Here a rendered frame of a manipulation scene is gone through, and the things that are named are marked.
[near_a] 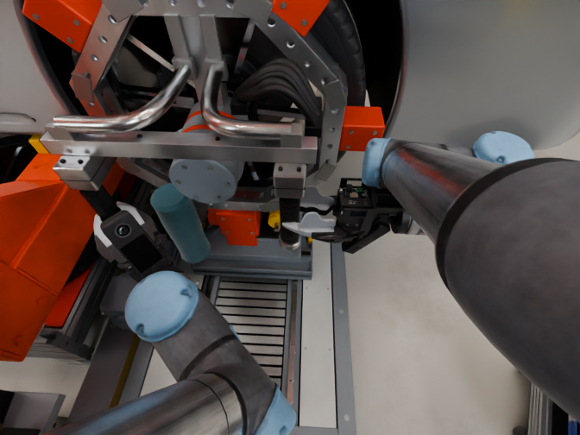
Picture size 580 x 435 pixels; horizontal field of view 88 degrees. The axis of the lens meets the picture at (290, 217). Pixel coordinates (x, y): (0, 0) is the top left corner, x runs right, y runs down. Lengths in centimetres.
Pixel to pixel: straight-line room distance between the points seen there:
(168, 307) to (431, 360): 119
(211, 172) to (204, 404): 40
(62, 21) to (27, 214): 44
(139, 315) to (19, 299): 57
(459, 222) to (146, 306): 30
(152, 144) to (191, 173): 12
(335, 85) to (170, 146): 32
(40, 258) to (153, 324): 62
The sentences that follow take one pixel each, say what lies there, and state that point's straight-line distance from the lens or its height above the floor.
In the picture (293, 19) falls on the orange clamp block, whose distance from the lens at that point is 57.
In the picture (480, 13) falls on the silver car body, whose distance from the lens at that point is 74.
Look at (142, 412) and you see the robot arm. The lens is 25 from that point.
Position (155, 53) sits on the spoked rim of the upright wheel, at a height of 97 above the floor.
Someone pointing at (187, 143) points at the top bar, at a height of 98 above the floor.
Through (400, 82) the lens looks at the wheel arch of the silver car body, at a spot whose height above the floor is 92.
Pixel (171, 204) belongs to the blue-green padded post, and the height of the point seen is 74.
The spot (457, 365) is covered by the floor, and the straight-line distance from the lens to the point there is 145.
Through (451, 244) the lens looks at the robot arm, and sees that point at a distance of 17.
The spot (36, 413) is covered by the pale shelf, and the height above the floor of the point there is 45.
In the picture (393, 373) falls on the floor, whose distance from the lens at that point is 135.
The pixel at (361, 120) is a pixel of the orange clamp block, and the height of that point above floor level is 88.
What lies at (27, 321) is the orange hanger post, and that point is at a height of 58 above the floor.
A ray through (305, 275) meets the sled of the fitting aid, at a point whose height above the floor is 13.
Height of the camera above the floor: 127
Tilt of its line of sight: 53 degrees down
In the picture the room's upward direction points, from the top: straight up
